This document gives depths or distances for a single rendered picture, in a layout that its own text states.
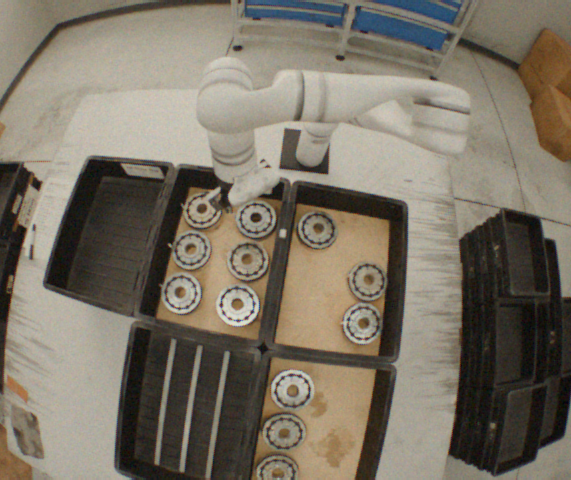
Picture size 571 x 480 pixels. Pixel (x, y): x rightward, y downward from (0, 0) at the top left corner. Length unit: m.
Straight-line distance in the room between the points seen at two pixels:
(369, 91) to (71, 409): 1.14
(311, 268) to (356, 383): 0.31
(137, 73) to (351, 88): 2.44
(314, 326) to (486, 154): 2.12
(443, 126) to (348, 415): 0.66
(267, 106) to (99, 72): 2.71
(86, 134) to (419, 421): 1.60
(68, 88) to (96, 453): 2.76
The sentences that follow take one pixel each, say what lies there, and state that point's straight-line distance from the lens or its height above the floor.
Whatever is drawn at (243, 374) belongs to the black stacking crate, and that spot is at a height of 0.83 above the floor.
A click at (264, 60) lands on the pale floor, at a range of 2.56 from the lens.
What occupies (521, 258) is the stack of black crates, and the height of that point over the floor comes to 0.49.
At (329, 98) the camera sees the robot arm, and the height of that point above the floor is 1.33.
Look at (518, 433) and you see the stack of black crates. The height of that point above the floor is 0.49.
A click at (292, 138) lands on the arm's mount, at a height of 0.72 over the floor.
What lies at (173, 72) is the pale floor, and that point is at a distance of 2.60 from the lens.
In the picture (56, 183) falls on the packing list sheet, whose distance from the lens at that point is 1.34.
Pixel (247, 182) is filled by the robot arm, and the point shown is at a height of 1.16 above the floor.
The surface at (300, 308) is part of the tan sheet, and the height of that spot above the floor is 0.83.
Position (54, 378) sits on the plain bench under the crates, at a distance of 1.17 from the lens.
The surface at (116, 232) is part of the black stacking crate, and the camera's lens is 0.93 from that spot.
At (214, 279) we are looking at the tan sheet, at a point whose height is 0.83.
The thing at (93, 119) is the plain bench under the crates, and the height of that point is 0.70.
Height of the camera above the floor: 1.60
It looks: 71 degrees down
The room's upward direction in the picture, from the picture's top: 9 degrees clockwise
